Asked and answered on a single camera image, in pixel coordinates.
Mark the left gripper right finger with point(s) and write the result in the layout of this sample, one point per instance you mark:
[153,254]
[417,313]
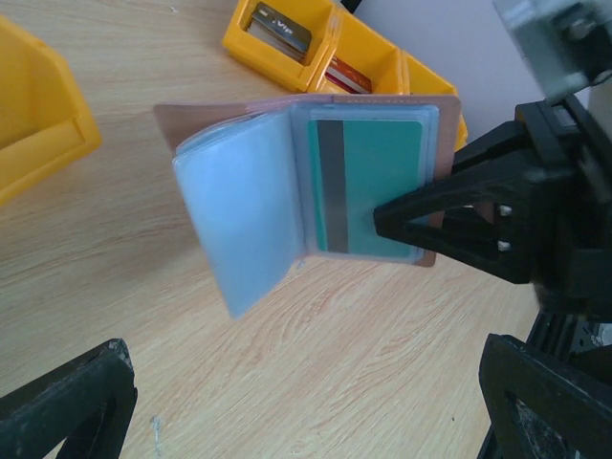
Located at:
[541,407]

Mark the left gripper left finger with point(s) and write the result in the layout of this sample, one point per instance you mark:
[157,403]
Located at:
[85,406]

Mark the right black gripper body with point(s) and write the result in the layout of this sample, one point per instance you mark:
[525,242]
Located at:
[572,248]

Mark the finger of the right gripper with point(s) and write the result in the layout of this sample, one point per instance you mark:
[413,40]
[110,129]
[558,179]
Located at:
[502,140]
[481,216]

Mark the teal credit card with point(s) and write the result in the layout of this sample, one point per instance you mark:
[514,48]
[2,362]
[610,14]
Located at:
[358,165]

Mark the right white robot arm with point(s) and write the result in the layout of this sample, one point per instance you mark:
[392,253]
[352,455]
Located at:
[569,334]

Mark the yellow bin with red cards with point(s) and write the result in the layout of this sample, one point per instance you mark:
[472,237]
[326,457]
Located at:
[368,53]

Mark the red card stack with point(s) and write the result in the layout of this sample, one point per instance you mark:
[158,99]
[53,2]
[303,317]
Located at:
[347,77]

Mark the yellow bin with dark cards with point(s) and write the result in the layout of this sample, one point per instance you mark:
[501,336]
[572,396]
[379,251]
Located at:
[319,17]

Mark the dark grey card stack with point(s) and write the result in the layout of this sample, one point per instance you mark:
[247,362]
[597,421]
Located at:
[279,31]

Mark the left yellow bin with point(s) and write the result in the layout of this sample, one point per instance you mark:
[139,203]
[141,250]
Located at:
[45,120]

